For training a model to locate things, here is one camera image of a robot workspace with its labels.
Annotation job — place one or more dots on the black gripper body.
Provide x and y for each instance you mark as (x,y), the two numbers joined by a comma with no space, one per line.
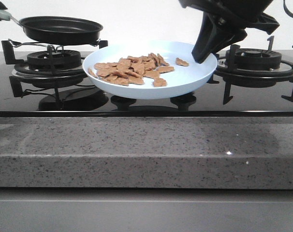
(237,13)

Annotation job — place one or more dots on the grey cabinet front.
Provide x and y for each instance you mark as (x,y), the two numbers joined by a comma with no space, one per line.
(128,210)

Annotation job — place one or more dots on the brown meat slices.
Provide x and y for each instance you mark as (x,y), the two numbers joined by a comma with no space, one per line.
(133,70)

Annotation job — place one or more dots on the black frying pan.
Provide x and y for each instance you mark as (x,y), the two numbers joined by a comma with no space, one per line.
(57,30)

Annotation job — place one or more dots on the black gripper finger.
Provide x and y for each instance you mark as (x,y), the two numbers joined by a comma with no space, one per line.
(199,51)
(230,38)

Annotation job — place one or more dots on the light blue plate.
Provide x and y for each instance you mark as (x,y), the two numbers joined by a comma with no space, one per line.
(187,76)

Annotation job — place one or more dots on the black glass cooktop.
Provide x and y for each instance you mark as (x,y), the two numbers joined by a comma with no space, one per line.
(86,99)

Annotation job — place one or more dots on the black gas burner with grate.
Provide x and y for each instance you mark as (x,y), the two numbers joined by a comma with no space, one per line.
(53,68)
(253,68)

